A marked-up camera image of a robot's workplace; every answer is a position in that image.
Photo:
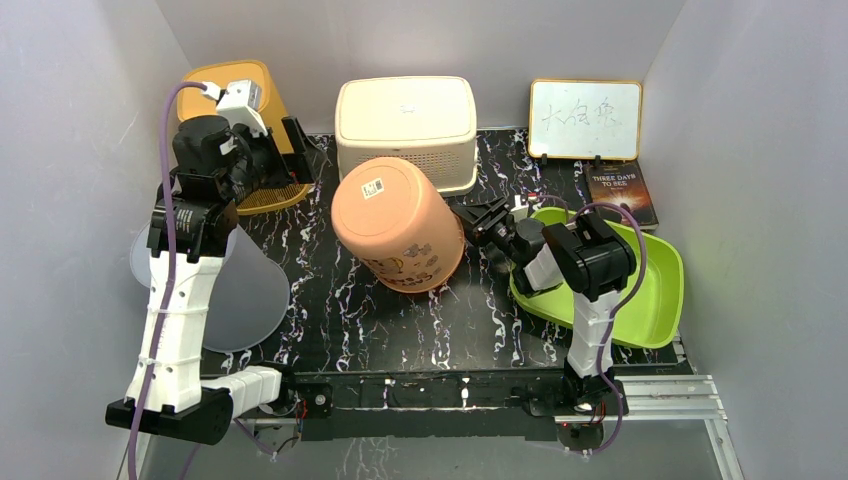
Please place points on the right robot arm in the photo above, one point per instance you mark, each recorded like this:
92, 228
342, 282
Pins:
584, 257

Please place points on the cream perforated basket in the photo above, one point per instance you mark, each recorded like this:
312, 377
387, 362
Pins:
429, 121

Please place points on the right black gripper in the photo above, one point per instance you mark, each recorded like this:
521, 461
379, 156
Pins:
483, 214

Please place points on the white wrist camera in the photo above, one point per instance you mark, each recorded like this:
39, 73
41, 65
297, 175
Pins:
524, 206
238, 103

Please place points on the orange mesh basket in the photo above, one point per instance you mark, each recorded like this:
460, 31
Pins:
218, 83

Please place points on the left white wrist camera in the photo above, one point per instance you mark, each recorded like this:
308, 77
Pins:
238, 103

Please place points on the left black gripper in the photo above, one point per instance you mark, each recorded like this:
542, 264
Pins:
301, 165

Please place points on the green plastic tray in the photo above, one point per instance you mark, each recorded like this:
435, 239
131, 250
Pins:
650, 320

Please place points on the aluminium rail frame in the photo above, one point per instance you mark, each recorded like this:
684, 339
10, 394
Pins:
650, 398

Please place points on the grey and tan bucket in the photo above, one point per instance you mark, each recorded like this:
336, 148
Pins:
249, 300

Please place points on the dark book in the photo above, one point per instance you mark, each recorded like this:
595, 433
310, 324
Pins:
622, 184

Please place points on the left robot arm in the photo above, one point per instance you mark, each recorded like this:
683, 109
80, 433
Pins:
187, 243

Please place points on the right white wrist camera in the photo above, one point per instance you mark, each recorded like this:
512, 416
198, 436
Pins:
524, 206

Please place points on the orange paper bucket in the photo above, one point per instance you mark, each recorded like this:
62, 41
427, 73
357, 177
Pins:
389, 215

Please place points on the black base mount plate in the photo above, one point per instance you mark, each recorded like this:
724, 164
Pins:
422, 404

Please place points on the small whiteboard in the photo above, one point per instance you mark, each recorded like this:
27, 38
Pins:
584, 120

